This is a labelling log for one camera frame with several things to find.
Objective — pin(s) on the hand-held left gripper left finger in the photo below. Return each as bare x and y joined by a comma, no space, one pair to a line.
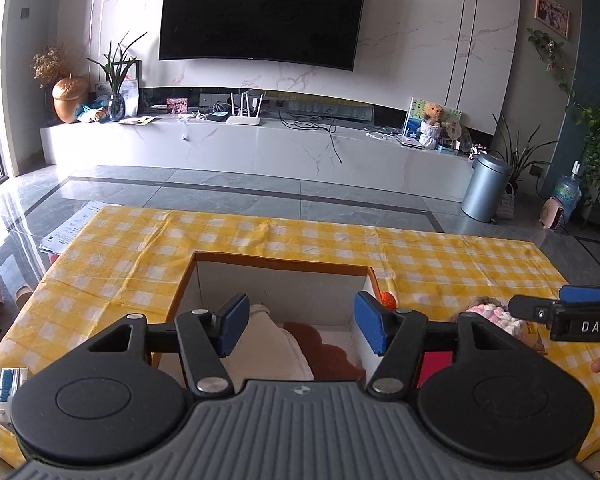
235,325

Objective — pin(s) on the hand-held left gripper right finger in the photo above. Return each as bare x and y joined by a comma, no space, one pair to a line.
370,322

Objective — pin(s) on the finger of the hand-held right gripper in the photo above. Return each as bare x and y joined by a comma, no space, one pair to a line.
582,294
530,306

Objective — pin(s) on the orange knitted toy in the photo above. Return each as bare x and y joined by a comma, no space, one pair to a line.
390,301

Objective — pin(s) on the pink white knitted hat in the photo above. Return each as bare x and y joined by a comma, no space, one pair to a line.
495,317

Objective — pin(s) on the white cloth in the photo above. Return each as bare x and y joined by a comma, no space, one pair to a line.
270,350

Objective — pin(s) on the brown scalloped cloth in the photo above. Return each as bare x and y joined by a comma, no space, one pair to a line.
330,355

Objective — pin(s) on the orange cardboard box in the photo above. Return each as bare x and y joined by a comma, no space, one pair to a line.
280,280

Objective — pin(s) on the red cloth pouch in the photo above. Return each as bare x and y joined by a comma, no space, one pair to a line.
435,367

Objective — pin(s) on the yellow snack packet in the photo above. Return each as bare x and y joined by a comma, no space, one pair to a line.
532,335

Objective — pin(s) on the pink small heater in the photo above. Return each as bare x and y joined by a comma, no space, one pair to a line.
552,215

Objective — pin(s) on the blue water bottle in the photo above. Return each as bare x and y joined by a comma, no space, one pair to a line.
567,192

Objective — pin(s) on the grey metal trash can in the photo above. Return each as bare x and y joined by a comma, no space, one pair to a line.
484,190

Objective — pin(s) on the yellow checked tablecloth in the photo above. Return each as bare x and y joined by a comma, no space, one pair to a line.
130,255

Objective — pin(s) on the long-leaf potted plant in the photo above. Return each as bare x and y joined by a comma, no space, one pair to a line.
522,160

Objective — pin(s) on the white marble television cabinet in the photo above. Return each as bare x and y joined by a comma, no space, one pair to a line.
260,147

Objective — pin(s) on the printed papers under table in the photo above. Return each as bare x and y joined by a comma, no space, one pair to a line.
67,230

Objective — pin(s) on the white round hand fan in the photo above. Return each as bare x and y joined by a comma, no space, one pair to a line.
455,127

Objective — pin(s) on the colourful picture book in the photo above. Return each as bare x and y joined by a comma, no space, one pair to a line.
411,122

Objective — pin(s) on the white router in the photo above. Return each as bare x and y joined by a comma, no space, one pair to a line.
245,120

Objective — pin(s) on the small black box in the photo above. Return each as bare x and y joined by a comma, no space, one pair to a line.
218,117

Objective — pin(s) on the brown teddy bear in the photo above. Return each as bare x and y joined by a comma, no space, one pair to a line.
433,115

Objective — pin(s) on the pink photo card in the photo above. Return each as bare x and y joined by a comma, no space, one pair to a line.
177,106

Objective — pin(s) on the papers on cabinet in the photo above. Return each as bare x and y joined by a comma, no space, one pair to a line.
136,120

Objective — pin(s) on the blue white carton pack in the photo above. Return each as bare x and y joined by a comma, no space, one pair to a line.
12,385

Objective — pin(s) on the brown slippers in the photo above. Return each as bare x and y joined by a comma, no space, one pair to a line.
5,305

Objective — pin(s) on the hanging vine plant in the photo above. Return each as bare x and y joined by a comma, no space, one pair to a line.
550,50

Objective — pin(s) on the green plant in blue vase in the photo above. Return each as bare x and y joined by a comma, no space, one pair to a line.
116,107

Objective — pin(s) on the white framed picture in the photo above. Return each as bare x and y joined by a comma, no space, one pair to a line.
130,95

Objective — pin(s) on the blue snack bag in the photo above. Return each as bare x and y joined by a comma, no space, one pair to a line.
91,114

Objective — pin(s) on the golden acorn jar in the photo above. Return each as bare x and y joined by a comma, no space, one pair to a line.
70,102

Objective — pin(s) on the dried flower bunch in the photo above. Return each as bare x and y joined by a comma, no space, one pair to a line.
49,65

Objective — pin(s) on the framed wall picture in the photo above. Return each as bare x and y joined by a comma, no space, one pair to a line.
552,12

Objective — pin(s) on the black wall television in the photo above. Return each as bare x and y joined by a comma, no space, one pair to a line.
262,10

